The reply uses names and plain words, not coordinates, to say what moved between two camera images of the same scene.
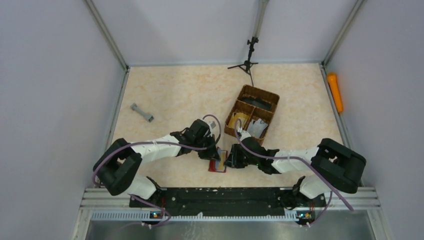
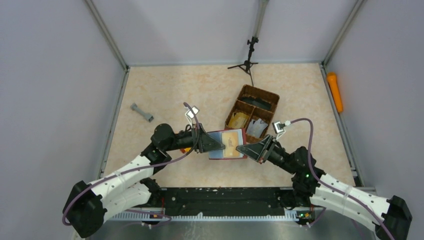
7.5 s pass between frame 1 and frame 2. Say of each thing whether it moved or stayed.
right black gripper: moved
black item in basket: stayed
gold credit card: moved
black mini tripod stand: stayed
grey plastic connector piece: stayed
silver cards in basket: stayed
